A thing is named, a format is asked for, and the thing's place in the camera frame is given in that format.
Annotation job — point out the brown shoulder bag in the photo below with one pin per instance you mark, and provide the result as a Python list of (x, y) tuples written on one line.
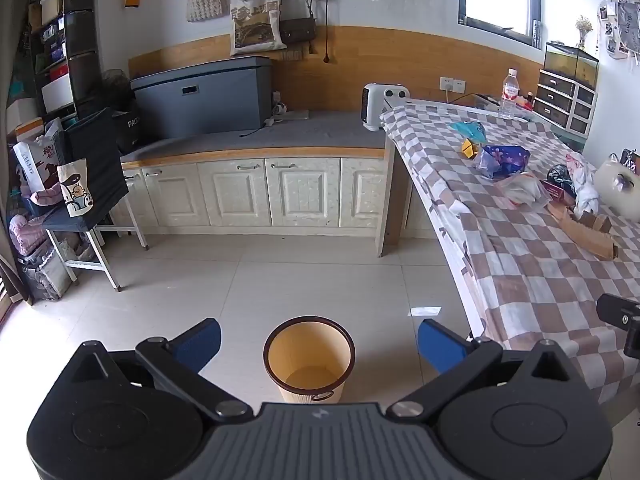
[(297, 30)]

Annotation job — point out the beige waste bin brown rim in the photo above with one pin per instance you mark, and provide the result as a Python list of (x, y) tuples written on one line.
[(300, 345)]

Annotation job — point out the black shelf rack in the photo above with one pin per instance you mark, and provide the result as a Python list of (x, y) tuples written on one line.
[(80, 35)]

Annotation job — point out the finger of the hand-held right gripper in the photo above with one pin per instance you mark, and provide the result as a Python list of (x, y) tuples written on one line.
[(620, 317)]

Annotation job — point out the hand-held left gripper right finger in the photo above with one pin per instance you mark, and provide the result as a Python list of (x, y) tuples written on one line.
[(440, 345)]

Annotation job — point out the clear water bottle red label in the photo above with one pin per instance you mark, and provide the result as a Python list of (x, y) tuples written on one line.
[(509, 97)]

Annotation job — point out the teal wrapper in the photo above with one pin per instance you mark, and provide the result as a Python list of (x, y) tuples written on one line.
[(470, 129)]

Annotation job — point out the grey counter mat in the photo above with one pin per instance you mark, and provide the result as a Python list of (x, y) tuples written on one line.
[(310, 135)]

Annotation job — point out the photo wall hanging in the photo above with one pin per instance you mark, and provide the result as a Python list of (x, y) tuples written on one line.
[(625, 20)]

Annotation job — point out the dried flower bunch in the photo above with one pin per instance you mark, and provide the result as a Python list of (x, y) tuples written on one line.
[(583, 27)]

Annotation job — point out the pink padded bag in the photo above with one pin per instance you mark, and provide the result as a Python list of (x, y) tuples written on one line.
[(27, 235)]

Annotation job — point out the black bag white print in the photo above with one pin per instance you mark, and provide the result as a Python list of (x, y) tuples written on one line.
[(125, 125)]

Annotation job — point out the printed canvas tote bag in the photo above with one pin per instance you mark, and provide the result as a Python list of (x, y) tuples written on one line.
[(255, 30)]

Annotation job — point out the brown cardboard piece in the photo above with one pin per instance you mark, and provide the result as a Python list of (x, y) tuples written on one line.
[(585, 235)]

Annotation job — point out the black plastic bag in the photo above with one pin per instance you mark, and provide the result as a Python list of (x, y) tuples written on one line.
[(560, 174)]

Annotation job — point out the white plastic bag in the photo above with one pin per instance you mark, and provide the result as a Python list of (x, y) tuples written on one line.
[(525, 187)]

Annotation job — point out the dark red box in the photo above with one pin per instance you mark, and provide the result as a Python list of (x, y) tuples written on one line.
[(557, 191)]

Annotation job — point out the white pink cloth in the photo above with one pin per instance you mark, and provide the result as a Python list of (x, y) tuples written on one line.
[(585, 195)]

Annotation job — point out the dark cloth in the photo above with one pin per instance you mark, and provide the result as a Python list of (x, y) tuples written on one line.
[(95, 160)]

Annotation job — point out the blue purple plastic bag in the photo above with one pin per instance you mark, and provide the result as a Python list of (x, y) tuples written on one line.
[(505, 157)]

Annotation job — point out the small yellow box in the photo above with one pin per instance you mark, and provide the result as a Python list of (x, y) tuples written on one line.
[(469, 149)]

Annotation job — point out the white shopping bag red print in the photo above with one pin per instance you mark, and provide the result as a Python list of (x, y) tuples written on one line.
[(30, 160)]

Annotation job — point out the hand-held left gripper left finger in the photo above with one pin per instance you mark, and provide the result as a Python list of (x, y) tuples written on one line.
[(200, 342)]

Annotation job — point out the white power strip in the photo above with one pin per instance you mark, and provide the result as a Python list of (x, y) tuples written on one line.
[(290, 116)]

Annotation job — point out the white drawer organizer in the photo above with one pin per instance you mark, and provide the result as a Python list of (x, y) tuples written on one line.
[(555, 95)]

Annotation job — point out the white wall socket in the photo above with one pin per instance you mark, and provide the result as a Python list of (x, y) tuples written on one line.
[(451, 83)]

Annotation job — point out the grey storage box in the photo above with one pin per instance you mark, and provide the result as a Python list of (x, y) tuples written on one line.
[(200, 95)]

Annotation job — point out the pink folded cloth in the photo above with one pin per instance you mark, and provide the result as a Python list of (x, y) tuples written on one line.
[(45, 197)]

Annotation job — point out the glass fish tank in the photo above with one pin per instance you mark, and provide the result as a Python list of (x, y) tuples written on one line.
[(565, 60)]

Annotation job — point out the grey storage bag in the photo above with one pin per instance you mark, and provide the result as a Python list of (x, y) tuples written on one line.
[(45, 275)]

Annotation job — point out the cartoon print paper bag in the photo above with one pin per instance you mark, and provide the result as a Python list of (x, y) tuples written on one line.
[(75, 190)]

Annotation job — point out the white cabinet with wooden top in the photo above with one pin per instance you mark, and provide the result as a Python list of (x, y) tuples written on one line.
[(295, 195)]

